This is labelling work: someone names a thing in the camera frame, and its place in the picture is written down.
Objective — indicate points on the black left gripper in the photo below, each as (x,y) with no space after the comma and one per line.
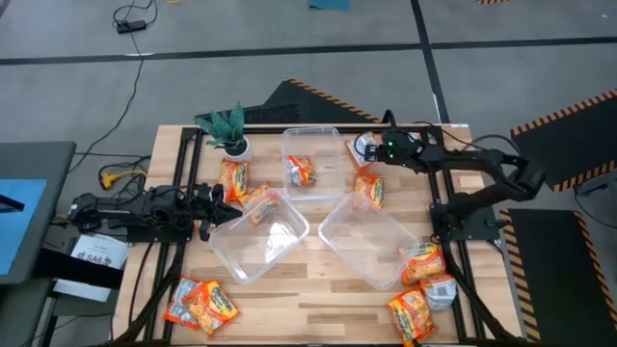
(205,207)

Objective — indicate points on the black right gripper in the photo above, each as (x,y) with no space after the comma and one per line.
(405,149)

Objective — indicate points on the orange Maruchan ramen pack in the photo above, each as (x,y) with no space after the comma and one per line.
(234,179)
(254,194)
(411,315)
(370,189)
(423,262)
(439,291)
(301,171)
(174,308)
(356,152)
(211,306)
(264,211)

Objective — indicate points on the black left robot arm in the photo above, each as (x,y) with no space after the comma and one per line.
(144,207)

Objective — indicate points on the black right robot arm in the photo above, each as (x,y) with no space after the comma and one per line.
(525,176)

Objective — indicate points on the labelled clear plastic bin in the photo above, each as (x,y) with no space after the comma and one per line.
(250,255)

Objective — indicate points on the small clear plastic bin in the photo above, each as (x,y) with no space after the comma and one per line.
(318,144)

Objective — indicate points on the green plant in white pot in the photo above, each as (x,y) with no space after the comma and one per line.
(238,152)

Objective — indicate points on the hazard-striped black floor mat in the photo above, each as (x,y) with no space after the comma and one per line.
(554,274)
(569,144)
(308,103)

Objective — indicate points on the large clear plastic bin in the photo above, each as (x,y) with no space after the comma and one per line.
(366,241)

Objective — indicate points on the black perforated floor plate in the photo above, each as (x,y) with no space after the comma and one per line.
(270,114)

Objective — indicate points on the yellow power plug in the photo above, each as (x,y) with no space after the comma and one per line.
(110,179)

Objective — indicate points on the white printed paper sheet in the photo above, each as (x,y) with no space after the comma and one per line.
(100,250)

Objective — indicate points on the blue floor mat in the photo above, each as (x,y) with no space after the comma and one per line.
(329,4)

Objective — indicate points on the plain white paper sheet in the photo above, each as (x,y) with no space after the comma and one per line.
(82,290)

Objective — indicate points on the grey desk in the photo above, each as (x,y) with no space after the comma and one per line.
(58,193)

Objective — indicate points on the blue desk mat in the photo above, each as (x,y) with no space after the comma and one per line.
(24,231)

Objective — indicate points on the black power adapter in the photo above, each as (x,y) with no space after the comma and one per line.
(131,26)

